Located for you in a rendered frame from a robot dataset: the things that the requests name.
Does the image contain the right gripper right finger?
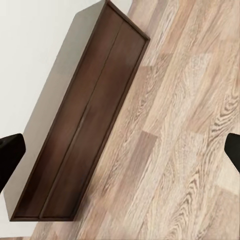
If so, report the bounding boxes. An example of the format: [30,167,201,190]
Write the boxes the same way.
[224,133,240,173]

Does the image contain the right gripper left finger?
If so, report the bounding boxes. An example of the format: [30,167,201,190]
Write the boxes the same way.
[0,133,26,193]

